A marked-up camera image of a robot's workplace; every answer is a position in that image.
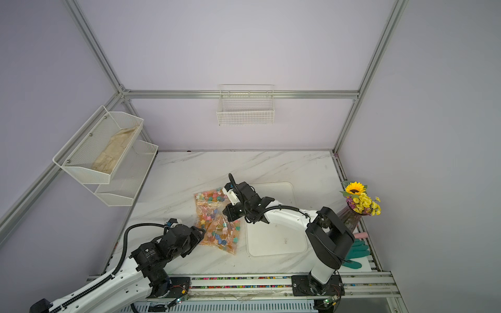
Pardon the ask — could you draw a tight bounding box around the white wire wall basket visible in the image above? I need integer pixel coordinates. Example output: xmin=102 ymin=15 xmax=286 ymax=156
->
xmin=217 ymin=84 xmax=275 ymax=127

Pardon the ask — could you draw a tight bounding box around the beige cloth in shelf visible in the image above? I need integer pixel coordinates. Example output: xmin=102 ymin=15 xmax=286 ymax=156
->
xmin=91 ymin=127 xmax=138 ymax=174

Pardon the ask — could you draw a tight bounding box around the green rubber glove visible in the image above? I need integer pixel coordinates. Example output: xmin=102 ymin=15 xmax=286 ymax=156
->
xmin=343 ymin=239 xmax=371 ymax=269

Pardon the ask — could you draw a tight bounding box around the white plastic tray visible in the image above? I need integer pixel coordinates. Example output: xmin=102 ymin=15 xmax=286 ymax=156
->
xmin=246 ymin=182 xmax=308 ymax=258

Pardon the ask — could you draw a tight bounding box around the sunflower and yellow flower bouquet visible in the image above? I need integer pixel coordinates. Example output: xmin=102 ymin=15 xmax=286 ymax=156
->
xmin=341 ymin=181 xmax=382 ymax=216

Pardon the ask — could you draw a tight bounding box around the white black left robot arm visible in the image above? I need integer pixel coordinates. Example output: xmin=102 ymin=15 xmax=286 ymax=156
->
xmin=29 ymin=219 xmax=206 ymax=312

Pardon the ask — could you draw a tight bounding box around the clear ziploc bag of candies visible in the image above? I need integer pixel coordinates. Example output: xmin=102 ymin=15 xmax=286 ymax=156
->
xmin=196 ymin=202 xmax=241 ymax=254

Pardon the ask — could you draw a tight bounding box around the white two-tier mesh shelf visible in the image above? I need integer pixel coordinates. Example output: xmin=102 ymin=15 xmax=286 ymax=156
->
xmin=53 ymin=106 xmax=158 ymax=207

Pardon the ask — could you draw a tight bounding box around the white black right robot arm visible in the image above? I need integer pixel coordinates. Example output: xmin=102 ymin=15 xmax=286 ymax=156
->
xmin=223 ymin=173 xmax=355 ymax=296

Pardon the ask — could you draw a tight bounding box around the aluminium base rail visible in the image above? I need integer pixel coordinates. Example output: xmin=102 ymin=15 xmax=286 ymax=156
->
xmin=72 ymin=271 xmax=402 ymax=313

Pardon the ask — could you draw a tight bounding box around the dark glass vase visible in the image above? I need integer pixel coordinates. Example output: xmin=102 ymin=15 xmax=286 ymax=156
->
xmin=337 ymin=205 xmax=363 ymax=233

